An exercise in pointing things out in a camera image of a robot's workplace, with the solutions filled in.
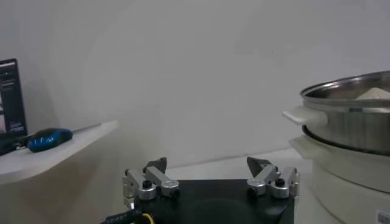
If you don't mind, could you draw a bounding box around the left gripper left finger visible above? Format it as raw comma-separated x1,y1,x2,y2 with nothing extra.
121,156,180,211

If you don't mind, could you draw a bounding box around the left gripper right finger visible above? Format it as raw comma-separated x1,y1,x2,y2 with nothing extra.
246,156,301,200

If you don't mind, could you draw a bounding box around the white steamed baozi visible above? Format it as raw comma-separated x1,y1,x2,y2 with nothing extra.
355,87,390,100

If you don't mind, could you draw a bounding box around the stainless steel steamer basket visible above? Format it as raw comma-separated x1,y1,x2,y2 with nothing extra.
282,70,390,156

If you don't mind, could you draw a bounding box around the white electric cooking pot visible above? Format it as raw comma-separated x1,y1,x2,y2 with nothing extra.
288,135,390,224

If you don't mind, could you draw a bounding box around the white side table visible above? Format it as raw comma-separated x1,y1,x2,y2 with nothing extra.
0,120,119,224

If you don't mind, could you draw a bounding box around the blue computer mouse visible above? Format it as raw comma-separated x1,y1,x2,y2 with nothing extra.
26,127,74,153

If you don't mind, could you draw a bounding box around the dark laptop screen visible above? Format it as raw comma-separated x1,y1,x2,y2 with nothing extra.
0,58,29,138

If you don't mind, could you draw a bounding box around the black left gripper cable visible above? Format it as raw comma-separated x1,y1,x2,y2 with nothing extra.
102,209,155,224

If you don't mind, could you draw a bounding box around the black cable bundle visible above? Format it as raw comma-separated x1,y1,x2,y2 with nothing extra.
0,135,31,156

